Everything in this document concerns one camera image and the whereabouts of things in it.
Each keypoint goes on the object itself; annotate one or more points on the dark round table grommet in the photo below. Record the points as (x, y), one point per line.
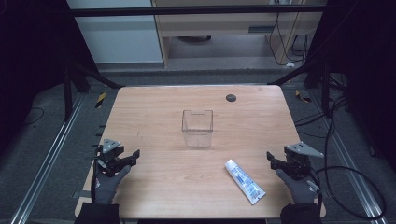
(231, 98)

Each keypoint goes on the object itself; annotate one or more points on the person's right hand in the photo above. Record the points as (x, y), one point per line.
(297, 188)

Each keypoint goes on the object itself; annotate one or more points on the aluminium floor rail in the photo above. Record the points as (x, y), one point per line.
(348, 161)
(46, 158)

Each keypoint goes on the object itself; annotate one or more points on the clear plastic container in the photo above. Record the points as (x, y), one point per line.
(197, 128)

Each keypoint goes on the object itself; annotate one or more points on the white toothpaste tube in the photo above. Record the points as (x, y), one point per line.
(245, 182)

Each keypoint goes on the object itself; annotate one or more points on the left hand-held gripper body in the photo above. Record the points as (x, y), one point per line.
(109, 154)

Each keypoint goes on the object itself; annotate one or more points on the white cabinet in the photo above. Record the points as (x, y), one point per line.
(118, 37)

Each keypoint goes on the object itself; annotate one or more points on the black horizontal frame bar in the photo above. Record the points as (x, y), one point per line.
(193, 11)

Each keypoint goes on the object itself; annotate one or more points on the yellow black tape strip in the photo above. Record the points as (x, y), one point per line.
(302, 96)
(100, 100)

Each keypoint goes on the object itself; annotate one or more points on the light wooden desk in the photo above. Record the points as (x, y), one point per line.
(218, 25)

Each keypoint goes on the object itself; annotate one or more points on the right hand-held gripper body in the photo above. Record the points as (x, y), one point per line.
(299, 158)

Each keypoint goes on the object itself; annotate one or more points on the black frame stand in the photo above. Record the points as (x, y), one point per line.
(67, 93)
(325, 90)

